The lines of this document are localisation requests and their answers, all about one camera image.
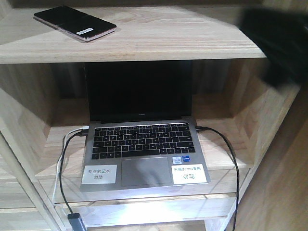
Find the grey usb adapter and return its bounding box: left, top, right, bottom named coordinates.
left=67, top=213, right=87, bottom=231

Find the light wooden shelf unit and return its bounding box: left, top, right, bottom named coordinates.
left=0, top=0, right=308, bottom=231

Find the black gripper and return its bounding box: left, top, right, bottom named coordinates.
left=239, top=8, right=308, bottom=87

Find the black laptop cable right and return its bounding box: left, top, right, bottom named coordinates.
left=195, top=126, right=240, bottom=231

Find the grey laptop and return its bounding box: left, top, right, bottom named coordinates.
left=81, top=60, right=210, bottom=192

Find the black smartphone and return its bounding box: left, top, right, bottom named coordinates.
left=34, top=5, right=116, bottom=42

